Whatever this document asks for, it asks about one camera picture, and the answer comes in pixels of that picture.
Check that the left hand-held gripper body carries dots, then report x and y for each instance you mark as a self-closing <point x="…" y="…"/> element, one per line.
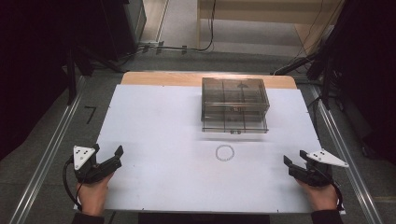
<point x="84" y="166"/>

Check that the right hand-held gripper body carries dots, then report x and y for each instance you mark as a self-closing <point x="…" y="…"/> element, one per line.
<point x="314" y="172"/>

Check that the clear plastic drawer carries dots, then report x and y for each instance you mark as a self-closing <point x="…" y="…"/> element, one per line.
<point x="235" y="126"/>

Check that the clear plastic drawer organiser box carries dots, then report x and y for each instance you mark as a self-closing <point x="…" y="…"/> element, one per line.
<point x="233" y="93"/>

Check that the person's right hand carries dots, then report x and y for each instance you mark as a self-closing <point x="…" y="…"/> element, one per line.
<point x="322" y="196"/>

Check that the person's left hand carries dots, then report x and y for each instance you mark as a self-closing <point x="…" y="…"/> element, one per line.
<point x="92" y="196"/>

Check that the white table sheet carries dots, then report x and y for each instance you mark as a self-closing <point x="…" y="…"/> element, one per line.
<point x="155" y="149"/>

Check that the black metal stand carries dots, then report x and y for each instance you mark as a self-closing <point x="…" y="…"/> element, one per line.
<point x="72" y="74"/>
<point x="323" y="74"/>

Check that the person's dark torso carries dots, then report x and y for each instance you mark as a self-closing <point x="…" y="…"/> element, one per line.
<point x="202" y="219"/>

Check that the grey power strip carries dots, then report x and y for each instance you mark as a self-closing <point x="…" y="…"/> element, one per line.
<point x="152" y="46"/>

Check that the dark cabinet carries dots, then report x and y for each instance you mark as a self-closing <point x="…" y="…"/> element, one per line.
<point x="124" y="25"/>

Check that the light wooden desk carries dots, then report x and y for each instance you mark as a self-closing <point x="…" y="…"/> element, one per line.
<point x="264" y="14"/>

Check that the metal floor rail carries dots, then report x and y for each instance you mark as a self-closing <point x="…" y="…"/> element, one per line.
<point x="345" y="146"/>
<point x="46" y="155"/>

